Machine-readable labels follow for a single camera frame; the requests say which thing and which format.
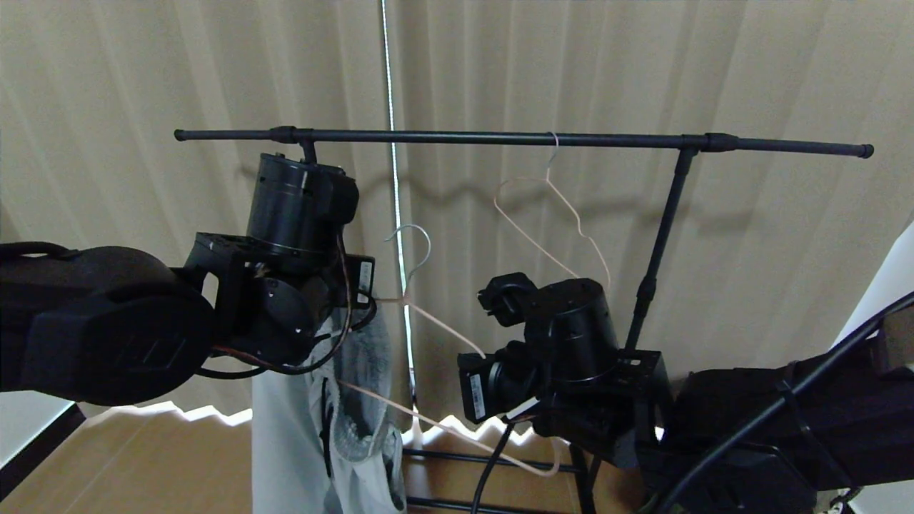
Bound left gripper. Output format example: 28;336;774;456
261;251;377;366

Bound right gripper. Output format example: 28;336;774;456
457;341;551;427

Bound pink clothes hanger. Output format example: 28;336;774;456
493;131;613;293
334;223;565;478

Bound pale grey shorts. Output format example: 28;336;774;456
251;307;408;514

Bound black clothes rack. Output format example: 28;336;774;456
174;127;875;514

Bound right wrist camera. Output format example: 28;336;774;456
477;273;538;328

